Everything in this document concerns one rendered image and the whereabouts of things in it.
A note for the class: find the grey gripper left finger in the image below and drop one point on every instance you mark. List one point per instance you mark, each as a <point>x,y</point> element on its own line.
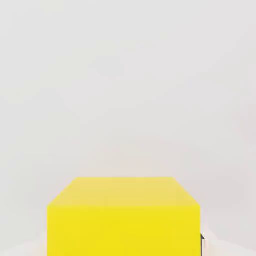
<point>30,249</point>

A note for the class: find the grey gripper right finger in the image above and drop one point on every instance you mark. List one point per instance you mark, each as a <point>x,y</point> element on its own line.
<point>208,247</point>

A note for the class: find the small yellow cube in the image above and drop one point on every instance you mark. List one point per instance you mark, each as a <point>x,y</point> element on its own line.
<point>124,226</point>

